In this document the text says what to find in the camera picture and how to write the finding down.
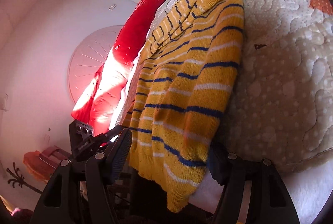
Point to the black tree wall decal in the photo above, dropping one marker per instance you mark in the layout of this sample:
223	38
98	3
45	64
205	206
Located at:
17	179

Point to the white round headboard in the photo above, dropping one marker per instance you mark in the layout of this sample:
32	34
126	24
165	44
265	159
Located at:
88	57

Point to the red long pillow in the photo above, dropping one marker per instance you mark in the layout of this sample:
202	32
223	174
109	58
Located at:
99	101

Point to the white wall socket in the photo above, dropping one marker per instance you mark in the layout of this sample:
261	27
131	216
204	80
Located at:
111	7

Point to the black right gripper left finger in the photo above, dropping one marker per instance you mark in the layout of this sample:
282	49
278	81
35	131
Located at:
77	190

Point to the yellow striped knit sweater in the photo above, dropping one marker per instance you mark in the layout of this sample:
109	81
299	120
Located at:
188	68

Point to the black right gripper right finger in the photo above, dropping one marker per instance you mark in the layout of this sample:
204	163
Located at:
257	184

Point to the orange fringed lampshade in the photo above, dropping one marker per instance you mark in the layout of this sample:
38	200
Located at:
39	169

